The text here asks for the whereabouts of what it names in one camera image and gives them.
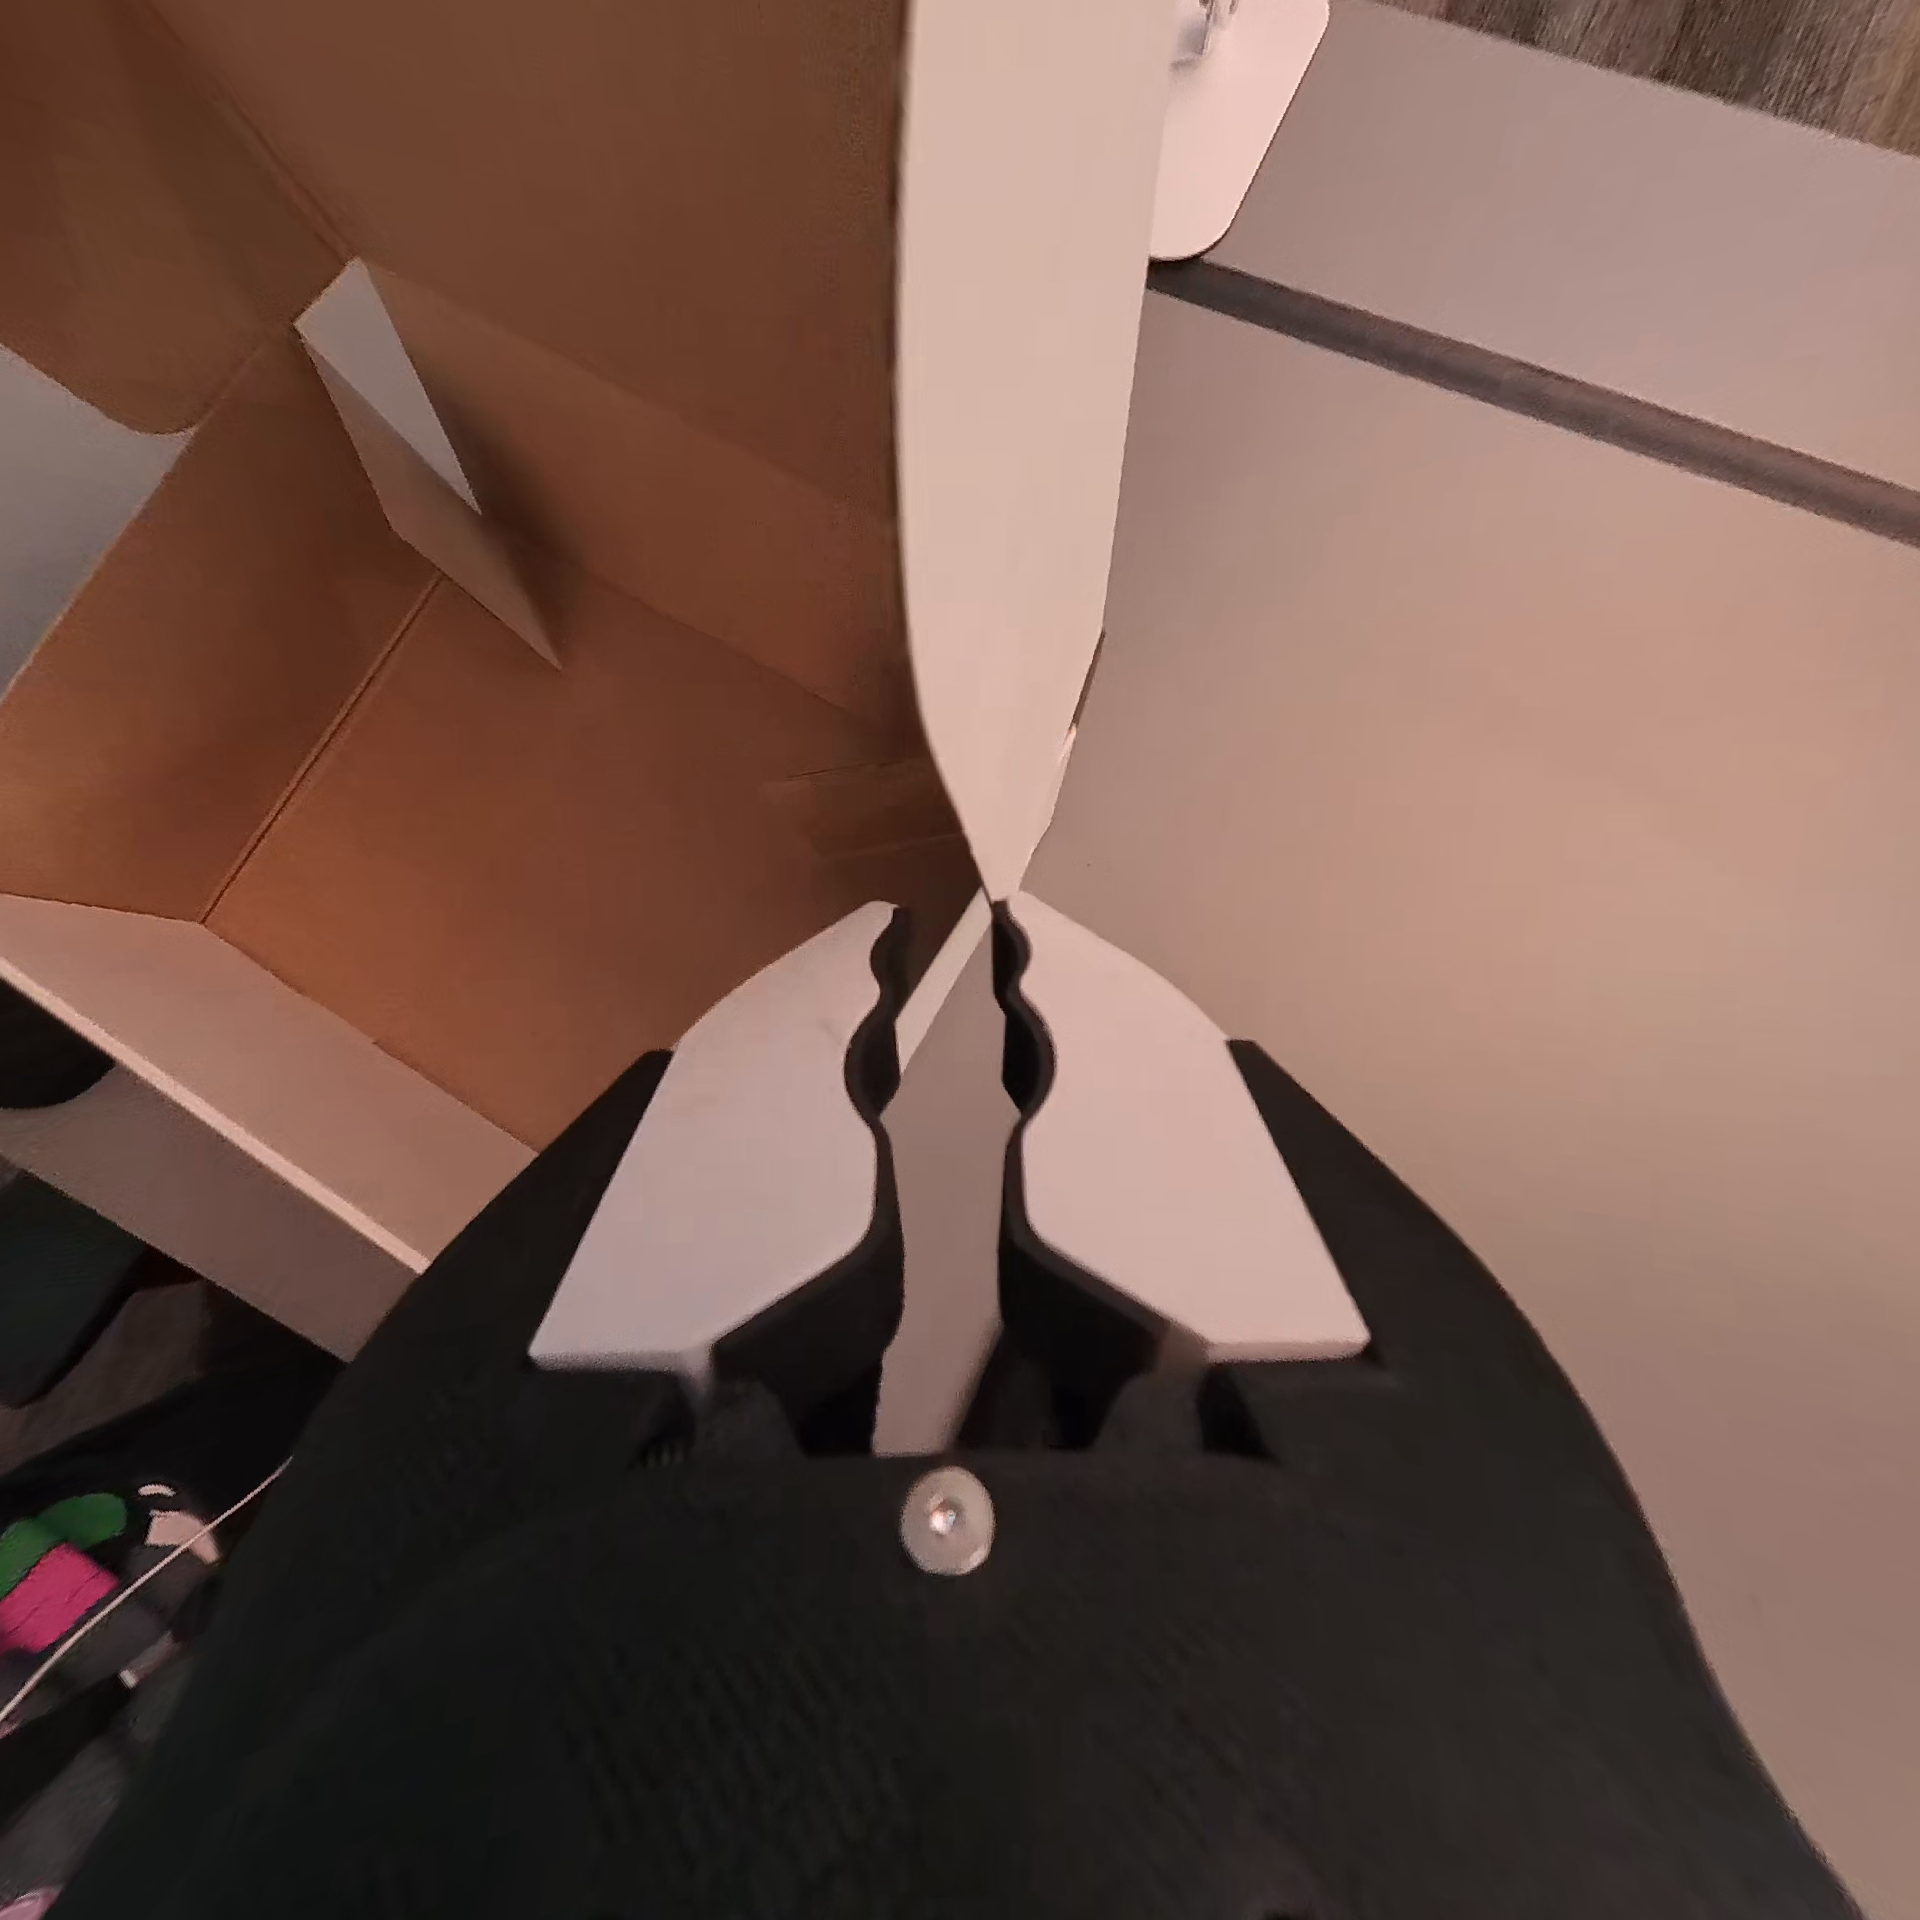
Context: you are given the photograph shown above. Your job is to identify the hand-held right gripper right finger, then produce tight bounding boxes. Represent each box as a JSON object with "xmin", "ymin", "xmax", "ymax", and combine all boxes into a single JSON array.
[{"xmin": 987, "ymin": 893, "xmax": 1369, "ymax": 1451}]

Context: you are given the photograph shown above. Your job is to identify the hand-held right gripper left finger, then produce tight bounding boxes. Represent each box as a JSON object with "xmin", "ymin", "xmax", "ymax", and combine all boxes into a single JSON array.
[{"xmin": 526, "ymin": 898, "xmax": 914, "ymax": 1454}]

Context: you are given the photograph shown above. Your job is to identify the brown cardboard mailer box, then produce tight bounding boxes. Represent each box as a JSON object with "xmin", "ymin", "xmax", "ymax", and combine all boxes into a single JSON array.
[{"xmin": 0, "ymin": 0, "xmax": 1176, "ymax": 1322}]

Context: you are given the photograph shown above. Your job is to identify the black round object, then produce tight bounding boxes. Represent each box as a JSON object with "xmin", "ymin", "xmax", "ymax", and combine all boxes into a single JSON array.
[{"xmin": 0, "ymin": 979, "xmax": 109, "ymax": 1113}]

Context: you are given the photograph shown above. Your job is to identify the green pink printed item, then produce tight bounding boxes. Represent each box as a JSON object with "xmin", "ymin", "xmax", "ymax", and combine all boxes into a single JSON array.
[{"xmin": 0, "ymin": 1491, "xmax": 130, "ymax": 1658}]

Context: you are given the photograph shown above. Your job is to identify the white sign stand base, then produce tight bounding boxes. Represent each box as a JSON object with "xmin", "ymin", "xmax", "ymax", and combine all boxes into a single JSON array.
[{"xmin": 1149, "ymin": 0, "xmax": 1330, "ymax": 258}]

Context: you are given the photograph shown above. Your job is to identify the white cable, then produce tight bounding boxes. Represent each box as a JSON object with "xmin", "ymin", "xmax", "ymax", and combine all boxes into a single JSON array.
[{"xmin": 0, "ymin": 1466, "xmax": 290, "ymax": 1725}]

